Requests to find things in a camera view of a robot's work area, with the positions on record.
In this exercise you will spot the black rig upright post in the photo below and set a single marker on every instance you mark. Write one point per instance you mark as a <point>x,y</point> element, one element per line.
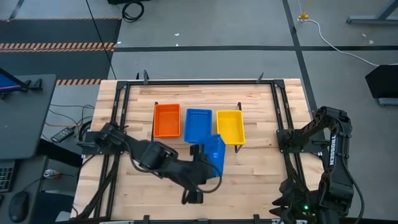
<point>260,78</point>
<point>145,77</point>

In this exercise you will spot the black box with grey foot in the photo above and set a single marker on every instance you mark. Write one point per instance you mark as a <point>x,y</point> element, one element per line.
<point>384,82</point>

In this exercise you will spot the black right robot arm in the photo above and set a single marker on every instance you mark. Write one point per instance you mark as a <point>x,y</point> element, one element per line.
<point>337,161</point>

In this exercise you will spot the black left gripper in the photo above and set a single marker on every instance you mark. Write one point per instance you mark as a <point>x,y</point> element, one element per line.
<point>199,174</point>

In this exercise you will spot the blue plastic basket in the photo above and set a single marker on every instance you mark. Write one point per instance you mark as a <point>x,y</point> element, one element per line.
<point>216,152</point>
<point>197,124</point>

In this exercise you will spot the yellow plastic basket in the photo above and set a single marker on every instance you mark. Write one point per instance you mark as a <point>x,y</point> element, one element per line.
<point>230,126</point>

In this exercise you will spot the black keyboard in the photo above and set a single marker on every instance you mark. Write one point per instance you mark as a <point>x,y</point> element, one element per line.
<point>6,175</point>

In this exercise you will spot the black desk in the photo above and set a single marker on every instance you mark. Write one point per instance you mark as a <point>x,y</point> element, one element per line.
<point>25,118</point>

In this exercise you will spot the black computer mouse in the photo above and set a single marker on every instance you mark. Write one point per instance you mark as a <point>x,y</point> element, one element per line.
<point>18,207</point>

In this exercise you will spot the computer monitor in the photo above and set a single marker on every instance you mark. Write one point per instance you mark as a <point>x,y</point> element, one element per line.
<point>9,82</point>

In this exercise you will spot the orange plastic basket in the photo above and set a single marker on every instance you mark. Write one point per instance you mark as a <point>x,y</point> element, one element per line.
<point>167,120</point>

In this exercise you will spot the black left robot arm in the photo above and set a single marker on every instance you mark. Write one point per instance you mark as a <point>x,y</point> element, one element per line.
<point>149,154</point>

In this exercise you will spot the grey metal desk leg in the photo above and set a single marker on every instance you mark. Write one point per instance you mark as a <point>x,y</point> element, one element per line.
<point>373,19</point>

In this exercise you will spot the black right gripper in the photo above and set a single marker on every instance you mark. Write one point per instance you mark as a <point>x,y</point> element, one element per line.
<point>300,205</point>

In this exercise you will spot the black striped-edge floor mat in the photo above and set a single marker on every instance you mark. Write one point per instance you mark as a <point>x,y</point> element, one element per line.
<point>59,32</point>

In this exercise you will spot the black power adapter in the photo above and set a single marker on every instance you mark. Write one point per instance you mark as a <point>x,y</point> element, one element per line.
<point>62,134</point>

